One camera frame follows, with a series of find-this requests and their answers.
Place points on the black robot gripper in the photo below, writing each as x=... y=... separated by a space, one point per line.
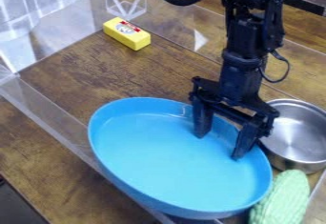
x=233 y=97

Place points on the blue plastic tray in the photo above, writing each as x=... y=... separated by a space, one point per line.
x=171 y=171

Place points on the pale green bumpy toy gourd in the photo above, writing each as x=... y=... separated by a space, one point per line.
x=283 y=206

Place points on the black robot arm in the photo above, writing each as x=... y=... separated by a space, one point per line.
x=254 y=23

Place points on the stainless steel pot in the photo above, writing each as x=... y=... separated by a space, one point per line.
x=295 y=145

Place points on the yellow rectangular block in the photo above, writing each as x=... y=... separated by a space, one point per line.
x=126 y=33

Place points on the clear acrylic enclosure wall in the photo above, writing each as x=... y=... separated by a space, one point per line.
x=62 y=70

